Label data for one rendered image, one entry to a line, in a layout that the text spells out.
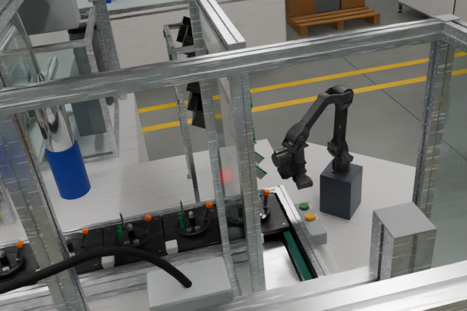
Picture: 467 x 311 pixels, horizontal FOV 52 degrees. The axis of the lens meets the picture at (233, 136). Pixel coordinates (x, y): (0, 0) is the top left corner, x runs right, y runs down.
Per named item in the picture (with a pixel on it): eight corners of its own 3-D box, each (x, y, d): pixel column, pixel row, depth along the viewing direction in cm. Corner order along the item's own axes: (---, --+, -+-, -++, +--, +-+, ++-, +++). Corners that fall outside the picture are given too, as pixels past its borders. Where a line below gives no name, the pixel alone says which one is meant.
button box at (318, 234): (308, 212, 208) (308, 200, 204) (327, 244, 190) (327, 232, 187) (293, 214, 207) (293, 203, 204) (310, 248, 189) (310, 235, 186)
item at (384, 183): (434, 176, 232) (435, 171, 231) (372, 309, 169) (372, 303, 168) (303, 145, 268) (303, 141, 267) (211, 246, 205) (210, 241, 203)
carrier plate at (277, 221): (273, 195, 212) (273, 191, 211) (290, 230, 191) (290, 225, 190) (220, 206, 209) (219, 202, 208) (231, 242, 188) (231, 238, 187)
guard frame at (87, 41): (119, 105, 329) (95, 5, 294) (119, 157, 270) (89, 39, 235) (50, 117, 323) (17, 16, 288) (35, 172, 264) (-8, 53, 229)
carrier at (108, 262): (161, 218, 205) (156, 195, 199) (166, 257, 185) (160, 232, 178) (104, 230, 202) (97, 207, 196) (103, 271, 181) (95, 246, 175)
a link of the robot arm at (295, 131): (340, 87, 190) (326, 74, 184) (354, 95, 184) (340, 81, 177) (297, 146, 193) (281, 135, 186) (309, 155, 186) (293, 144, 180)
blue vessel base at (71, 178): (92, 179, 253) (78, 135, 239) (89, 196, 239) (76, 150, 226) (61, 185, 251) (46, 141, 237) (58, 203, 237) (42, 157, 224)
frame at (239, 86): (230, 250, 183) (194, -27, 131) (275, 402, 131) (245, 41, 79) (222, 252, 183) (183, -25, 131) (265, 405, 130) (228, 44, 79)
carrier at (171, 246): (217, 207, 208) (213, 183, 202) (228, 243, 188) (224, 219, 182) (162, 218, 205) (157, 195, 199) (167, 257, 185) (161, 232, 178)
